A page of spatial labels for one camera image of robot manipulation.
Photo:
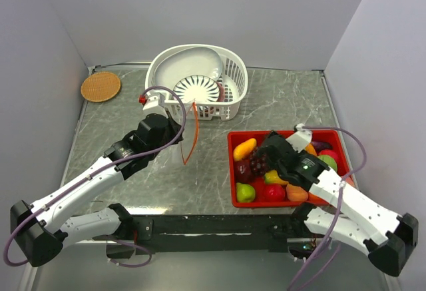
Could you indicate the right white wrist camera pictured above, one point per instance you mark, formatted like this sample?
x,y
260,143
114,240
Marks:
x,y
301,138

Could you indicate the purple eggplant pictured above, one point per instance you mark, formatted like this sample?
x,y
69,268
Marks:
x,y
321,145

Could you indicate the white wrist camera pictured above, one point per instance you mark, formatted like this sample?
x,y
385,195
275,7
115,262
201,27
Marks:
x,y
301,138
152,103

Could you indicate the orange carrot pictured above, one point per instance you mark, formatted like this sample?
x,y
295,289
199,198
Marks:
x,y
310,149

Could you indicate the black base frame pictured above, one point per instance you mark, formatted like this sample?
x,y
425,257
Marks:
x,y
210,232

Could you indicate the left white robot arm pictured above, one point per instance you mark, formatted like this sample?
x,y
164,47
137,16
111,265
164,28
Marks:
x,y
45,227

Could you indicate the purple grape bunch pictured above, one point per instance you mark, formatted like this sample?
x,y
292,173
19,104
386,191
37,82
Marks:
x,y
259,166

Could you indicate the striped round plate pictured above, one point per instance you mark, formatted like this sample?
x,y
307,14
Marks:
x,y
197,88

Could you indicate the red plastic tray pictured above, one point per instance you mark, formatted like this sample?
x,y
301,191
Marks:
x,y
254,186

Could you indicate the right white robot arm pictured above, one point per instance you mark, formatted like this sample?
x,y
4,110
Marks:
x,y
388,239

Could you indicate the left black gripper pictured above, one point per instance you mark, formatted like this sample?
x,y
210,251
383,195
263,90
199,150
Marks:
x,y
175,127

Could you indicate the green pear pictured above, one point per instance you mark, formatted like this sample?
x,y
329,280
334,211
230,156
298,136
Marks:
x,y
245,193

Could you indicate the white oval plate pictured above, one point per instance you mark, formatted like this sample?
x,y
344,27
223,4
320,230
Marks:
x,y
202,61

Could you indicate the yellow orange mango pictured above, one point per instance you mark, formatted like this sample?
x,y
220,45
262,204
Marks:
x,y
244,149

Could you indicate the clear zip top bag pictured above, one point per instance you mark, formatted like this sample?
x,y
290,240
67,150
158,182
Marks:
x,y
183,151

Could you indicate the orange peach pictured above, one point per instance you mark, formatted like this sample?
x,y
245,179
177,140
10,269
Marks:
x,y
296,193

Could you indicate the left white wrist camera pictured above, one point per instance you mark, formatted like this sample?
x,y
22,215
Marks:
x,y
152,103

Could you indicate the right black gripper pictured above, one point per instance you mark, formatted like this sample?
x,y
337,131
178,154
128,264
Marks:
x,y
260,150

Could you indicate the round woven coaster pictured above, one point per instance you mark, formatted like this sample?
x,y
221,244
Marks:
x,y
100,87

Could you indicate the green cabbage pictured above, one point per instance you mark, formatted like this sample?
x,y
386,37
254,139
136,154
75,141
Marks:
x,y
330,161

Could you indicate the red round fruit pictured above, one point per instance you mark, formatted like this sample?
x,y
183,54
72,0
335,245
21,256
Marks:
x,y
329,152

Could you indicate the white plastic dish basket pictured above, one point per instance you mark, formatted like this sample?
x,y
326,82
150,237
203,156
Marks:
x,y
233,83

